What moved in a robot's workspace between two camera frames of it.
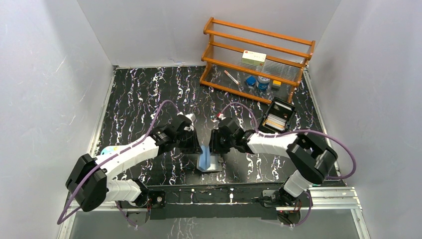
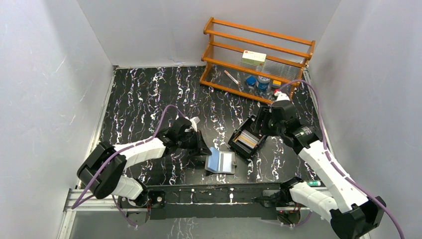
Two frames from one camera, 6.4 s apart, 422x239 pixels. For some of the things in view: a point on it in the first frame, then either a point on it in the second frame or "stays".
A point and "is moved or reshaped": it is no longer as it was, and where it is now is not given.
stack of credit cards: x=275 y=121 is moved or reshaped
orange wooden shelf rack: x=254 y=63 stays
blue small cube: x=251 y=80 stays
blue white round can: x=263 y=82 stays
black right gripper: x=214 y=145 to x=263 y=115
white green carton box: x=253 y=58 stays
